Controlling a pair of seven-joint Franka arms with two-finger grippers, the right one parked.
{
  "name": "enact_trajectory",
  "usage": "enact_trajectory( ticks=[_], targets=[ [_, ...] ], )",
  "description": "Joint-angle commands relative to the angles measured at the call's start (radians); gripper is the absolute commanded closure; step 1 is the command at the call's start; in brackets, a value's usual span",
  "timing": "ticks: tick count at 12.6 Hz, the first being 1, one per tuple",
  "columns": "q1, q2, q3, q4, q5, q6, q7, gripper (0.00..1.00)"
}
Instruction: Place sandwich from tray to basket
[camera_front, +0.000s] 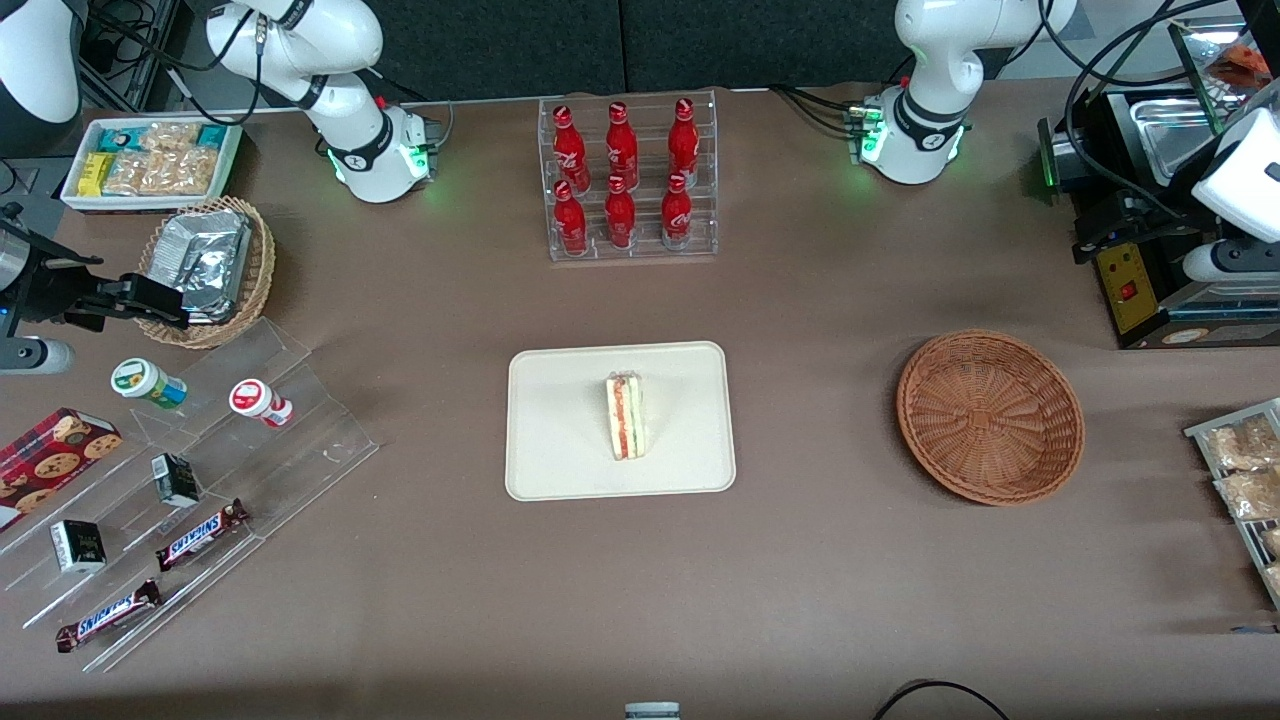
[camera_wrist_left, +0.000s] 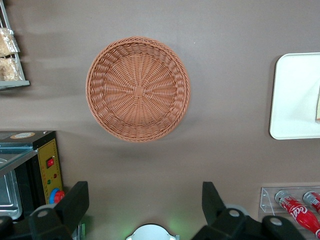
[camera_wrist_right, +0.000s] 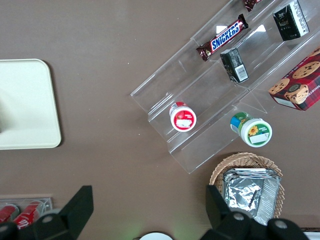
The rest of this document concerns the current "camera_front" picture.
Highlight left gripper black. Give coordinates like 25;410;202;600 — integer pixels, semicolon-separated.
1072;185;1226;267

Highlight red plaid cookie box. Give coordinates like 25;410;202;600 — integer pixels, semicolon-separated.
0;407;124;533

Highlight black base cable bundle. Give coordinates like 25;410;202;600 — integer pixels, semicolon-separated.
768;84;863;138

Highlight small black drink carton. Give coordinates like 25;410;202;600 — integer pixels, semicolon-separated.
50;519;107;575
151;453;202;509

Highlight light tan wicker basket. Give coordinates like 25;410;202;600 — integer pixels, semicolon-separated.
137;196;277;350

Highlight white rectangular snack tray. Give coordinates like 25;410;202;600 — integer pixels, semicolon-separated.
60;117;245;214

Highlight green lid yogurt cup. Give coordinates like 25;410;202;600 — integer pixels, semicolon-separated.
111;358;189;410

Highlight black looped cable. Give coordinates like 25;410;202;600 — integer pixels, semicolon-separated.
872;679;1012;720

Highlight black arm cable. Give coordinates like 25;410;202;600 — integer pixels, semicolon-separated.
85;0;273;127
1038;0;1216;216

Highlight clear acrylic stepped display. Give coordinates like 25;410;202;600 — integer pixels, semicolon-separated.
0;318;381;674

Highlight cream plastic tray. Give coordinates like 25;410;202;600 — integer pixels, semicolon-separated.
505;341;738;502

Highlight red cola bottle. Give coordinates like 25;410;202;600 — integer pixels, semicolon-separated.
605;101;641;191
552;104;591;193
553;180;591;257
660;173;694;251
604;175;638;251
668;97;701;189

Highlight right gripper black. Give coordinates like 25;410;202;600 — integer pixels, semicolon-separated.
0;205;191;334

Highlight clear acrylic bottle rack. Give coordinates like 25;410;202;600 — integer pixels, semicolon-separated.
539;89;719;262

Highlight yellow control box red button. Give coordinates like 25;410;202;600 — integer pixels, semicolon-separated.
1095;245;1163;337

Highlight stacked aluminium foil containers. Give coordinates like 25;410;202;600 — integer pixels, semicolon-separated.
150;209;253;325

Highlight Snickers chocolate bar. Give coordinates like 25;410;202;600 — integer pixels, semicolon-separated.
156;498;250;573
55;579;163;654

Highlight red lid yogurt cup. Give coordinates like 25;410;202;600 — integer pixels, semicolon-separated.
229;378;295;429

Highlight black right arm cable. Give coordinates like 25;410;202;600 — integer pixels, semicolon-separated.
85;0;273;127

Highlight grey metal snack tray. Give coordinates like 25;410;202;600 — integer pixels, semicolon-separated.
1185;398;1280;611

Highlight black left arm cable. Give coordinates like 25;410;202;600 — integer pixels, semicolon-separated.
1038;0;1216;216

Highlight black food warmer machine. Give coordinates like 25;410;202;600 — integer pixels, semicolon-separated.
1037;18;1280;350

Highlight brown round wicker basket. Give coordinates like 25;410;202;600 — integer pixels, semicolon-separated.
897;330;1087;507

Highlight clear granola snack packet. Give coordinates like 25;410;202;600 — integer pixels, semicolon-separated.
103;152;152;197
140;148;220;197
140;122;202;154

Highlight triangle sandwich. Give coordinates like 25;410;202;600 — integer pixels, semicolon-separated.
605;373;647;462

